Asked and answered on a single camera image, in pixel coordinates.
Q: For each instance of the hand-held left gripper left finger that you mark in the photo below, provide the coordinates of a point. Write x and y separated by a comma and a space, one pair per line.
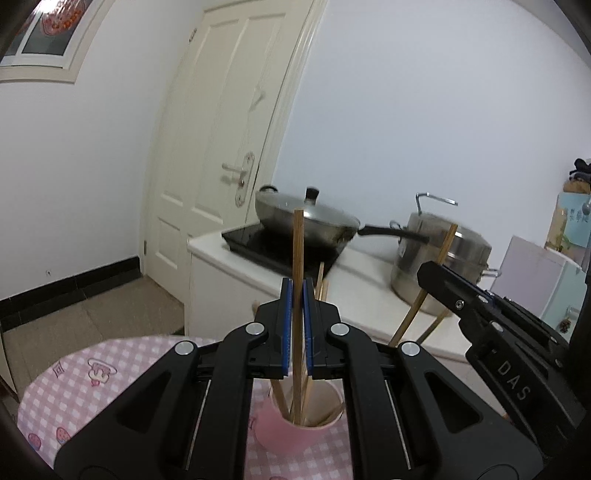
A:
287, 323

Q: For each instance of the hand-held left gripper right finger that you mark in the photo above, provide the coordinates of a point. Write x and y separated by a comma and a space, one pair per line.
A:
308, 323

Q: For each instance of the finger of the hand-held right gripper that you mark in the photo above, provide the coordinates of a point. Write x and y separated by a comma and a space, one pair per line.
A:
443, 286

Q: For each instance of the single wooden chopstick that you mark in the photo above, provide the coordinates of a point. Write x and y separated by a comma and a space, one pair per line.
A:
298, 249
439, 253
431, 328

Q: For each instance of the pink cup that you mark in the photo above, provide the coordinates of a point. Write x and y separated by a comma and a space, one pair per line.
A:
286, 438

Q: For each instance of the stainless steel steamer pot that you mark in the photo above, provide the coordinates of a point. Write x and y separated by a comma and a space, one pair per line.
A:
466, 258

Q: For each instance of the white counter cabinet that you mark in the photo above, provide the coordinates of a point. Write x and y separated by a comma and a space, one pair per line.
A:
221, 286

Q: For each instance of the black induction cooktop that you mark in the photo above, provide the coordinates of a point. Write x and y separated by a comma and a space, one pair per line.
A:
258, 244

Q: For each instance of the white fridge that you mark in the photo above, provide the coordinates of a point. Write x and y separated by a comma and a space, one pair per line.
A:
531, 272

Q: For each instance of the glass wok lid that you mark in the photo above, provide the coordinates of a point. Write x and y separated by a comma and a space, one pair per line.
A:
277, 201

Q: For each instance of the light blue printed box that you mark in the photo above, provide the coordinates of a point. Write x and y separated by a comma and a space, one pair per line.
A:
568, 226

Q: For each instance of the dark plush toy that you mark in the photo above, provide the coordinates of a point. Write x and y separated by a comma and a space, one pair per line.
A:
582, 173

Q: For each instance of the pink checked bear tablecloth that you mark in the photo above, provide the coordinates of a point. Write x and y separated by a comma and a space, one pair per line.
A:
92, 397

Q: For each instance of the cream panel door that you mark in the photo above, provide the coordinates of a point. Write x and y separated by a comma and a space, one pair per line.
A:
217, 92

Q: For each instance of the white framed window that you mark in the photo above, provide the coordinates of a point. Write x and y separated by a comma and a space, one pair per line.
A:
46, 69

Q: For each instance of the red paper window decal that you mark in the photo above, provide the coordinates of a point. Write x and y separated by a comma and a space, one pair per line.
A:
62, 18

